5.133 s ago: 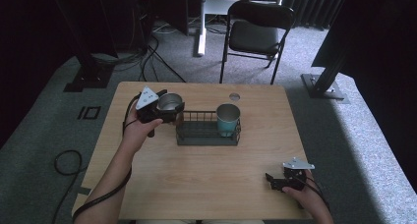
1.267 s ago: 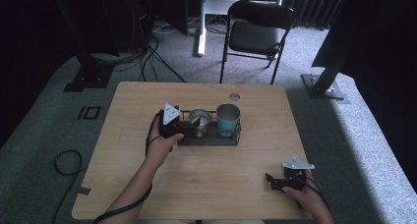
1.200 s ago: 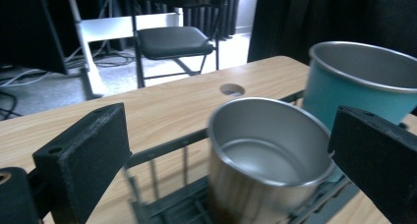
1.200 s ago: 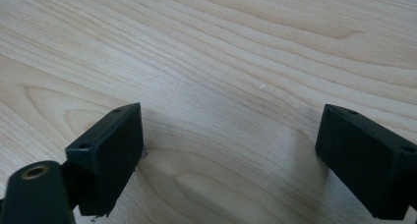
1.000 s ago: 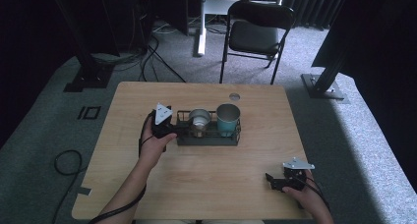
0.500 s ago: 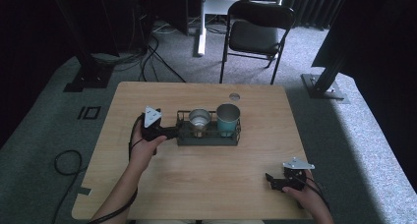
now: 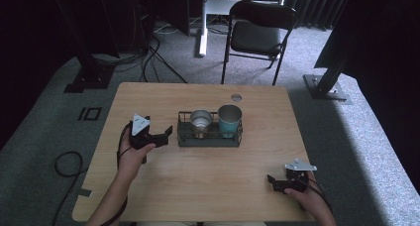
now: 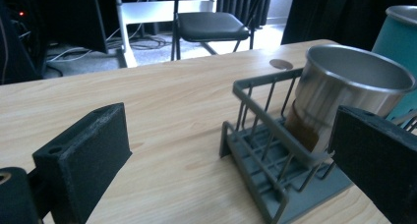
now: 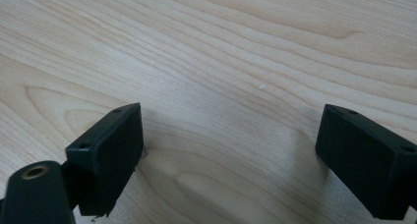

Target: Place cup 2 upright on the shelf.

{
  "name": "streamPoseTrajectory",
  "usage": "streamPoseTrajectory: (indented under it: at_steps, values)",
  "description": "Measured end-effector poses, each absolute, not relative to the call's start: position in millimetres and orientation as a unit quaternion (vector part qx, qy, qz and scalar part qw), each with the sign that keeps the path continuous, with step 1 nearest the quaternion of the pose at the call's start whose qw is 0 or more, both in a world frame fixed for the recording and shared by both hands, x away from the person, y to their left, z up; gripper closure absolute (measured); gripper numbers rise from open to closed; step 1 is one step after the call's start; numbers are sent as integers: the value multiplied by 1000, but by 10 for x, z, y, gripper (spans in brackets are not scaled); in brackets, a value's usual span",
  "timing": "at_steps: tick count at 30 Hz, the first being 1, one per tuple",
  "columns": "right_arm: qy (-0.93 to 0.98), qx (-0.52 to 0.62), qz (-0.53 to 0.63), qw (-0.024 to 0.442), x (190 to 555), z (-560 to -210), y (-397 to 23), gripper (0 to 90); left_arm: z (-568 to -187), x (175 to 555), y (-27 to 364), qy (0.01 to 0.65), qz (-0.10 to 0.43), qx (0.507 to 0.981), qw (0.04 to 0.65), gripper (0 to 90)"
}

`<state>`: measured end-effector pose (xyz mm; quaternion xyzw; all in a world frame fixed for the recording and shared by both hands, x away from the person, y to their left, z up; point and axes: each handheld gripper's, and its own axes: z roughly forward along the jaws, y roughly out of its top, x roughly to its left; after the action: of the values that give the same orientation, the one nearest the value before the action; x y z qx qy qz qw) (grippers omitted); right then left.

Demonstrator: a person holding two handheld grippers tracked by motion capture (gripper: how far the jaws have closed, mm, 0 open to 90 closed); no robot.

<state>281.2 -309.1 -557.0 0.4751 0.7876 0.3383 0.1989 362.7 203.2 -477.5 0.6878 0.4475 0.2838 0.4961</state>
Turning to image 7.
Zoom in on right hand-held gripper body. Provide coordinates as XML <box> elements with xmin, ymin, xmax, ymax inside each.
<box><xmin>279</xmin><ymin>158</ymin><xmax>318</xmax><ymax>193</ymax></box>

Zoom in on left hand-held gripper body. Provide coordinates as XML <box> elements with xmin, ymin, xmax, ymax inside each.
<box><xmin>128</xmin><ymin>113</ymin><xmax>167</xmax><ymax>151</ymax></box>

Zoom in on steel cup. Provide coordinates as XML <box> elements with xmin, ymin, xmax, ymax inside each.
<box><xmin>189</xmin><ymin>109</ymin><xmax>214</xmax><ymax>140</ymax></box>

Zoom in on black wire rack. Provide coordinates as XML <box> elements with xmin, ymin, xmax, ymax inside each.
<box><xmin>176</xmin><ymin>110</ymin><xmax>245</xmax><ymax>149</ymax></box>

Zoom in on teal cup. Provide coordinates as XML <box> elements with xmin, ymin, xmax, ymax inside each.
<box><xmin>217</xmin><ymin>104</ymin><xmax>244</xmax><ymax>139</ymax></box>

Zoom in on person's right hand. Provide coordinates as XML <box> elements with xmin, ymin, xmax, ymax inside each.
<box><xmin>284</xmin><ymin>170</ymin><xmax>332</xmax><ymax>220</ymax></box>

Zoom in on person's left hand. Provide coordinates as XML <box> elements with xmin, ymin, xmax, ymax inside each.
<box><xmin>118</xmin><ymin>137</ymin><xmax>157</xmax><ymax>182</ymax></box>

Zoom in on black metal stand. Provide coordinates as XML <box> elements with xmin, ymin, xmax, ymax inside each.
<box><xmin>49</xmin><ymin>0</ymin><xmax>117</xmax><ymax>94</ymax></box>
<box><xmin>302</xmin><ymin>37</ymin><xmax>353</xmax><ymax>105</ymax></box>

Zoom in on black folding chair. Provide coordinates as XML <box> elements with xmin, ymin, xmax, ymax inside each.
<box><xmin>220</xmin><ymin>0</ymin><xmax>298</xmax><ymax>87</ymax></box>

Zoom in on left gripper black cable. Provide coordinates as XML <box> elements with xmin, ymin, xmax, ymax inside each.
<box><xmin>98</xmin><ymin>124</ymin><xmax>133</xmax><ymax>226</ymax></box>

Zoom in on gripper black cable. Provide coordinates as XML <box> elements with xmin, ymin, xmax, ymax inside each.
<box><xmin>306</xmin><ymin>176</ymin><xmax>334</xmax><ymax>215</ymax></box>
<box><xmin>98</xmin><ymin>124</ymin><xmax>133</xmax><ymax>226</ymax></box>

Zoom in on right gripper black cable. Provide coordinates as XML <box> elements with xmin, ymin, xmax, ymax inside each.
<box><xmin>306</xmin><ymin>176</ymin><xmax>334</xmax><ymax>215</ymax></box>

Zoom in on bundle of floor cables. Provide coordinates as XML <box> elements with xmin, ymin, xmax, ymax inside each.
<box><xmin>92</xmin><ymin>17</ymin><xmax>188</xmax><ymax>85</ymax></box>

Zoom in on black floor cable loop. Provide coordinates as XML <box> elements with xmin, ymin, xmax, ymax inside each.
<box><xmin>52</xmin><ymin>151</ymin><xmax>89</xmax><ymax>226</ymax></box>

